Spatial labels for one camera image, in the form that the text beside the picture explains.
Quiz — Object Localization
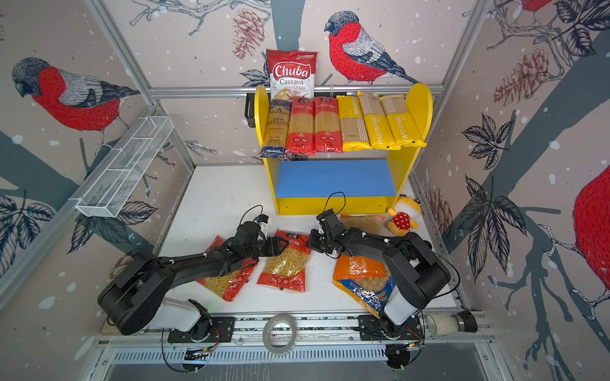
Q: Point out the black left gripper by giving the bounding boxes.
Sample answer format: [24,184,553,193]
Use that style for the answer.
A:
[243,235,291,261]

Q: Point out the red fusilli bag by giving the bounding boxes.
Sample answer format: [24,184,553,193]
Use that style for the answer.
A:
[197,260,257,302]
[257,230,311,292]

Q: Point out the red spaghetti pack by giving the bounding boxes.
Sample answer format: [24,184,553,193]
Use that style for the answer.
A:
[286,97,315,157]
[315,97,342,153]

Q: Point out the yellow spaghetti pack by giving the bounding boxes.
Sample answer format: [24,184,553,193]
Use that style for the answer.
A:
[337,95,372,152]

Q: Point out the blue gold spaghetti pack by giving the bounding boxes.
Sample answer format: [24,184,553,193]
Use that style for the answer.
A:
[261,91,292,159]

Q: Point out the yellow Pastatime pack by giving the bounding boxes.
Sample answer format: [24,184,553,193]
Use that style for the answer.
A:
[380,95,426,150]
[357,92,400,151]

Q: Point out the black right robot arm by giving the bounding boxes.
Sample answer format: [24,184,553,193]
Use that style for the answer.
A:
[308,210,451,325]

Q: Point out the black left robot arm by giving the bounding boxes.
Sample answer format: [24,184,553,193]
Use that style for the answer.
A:
[98,222,289,335]

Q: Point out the orange Pastatime pasta bag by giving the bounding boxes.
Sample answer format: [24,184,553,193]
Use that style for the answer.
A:
[333,215,389,280]

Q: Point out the yellow shelf pink blue boards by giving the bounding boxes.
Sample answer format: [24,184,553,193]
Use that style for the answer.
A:
[253,83,435,216]

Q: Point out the blue macaroni pasta bag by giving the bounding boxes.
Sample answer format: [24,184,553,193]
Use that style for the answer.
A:
[333,276,395,318]

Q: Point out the clear tape roll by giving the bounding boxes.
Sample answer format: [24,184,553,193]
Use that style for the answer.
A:
[262,314,297,356]

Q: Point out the yellow red plush toy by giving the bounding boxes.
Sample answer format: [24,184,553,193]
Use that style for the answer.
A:
[387,195,421,237]

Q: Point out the glass jar black lid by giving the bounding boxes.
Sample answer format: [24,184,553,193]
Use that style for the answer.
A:
[426,311,478,337]

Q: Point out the red Chuba cassava chips bag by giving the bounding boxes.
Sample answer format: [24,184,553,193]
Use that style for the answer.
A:
[266,49,318,98]

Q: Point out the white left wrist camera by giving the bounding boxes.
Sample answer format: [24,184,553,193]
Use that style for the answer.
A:
[254,214,269,238]

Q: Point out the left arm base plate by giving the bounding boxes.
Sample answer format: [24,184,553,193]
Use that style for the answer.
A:
[167,316,236,344]

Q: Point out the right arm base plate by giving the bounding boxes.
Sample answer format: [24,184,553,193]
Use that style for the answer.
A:
[353,314,425,342]

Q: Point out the white wire mesh basket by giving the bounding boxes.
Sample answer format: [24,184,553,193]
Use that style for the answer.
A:
[76,116,174,217]

